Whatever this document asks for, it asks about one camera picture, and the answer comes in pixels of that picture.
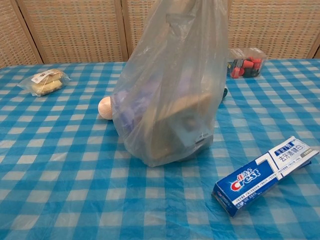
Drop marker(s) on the grey blue cardboard box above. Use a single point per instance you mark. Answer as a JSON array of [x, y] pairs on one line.
[[192, 132]]

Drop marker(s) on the transparent plastic bag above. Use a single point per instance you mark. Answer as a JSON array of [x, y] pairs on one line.
[[160, 62]]

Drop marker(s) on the clear box red black parts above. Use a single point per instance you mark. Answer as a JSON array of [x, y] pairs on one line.
[[246, 65]]

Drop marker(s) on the blue white toothpaste box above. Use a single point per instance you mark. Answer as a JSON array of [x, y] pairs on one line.
[[262, 175]]

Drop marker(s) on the peach round wooden ball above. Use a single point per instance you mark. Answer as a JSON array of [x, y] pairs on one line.
[[105, 107]]

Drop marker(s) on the blue white checked tablecloth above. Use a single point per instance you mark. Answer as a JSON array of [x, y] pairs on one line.
[[75, 175]]

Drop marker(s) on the bamboo folding screen panel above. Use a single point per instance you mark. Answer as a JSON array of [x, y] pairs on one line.
[[75, 30], [12, 37], [316, 50], [135, 20], [275, 25]]

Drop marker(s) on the bread in clear wrapper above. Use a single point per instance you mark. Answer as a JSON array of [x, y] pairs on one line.
[[46, 82]]

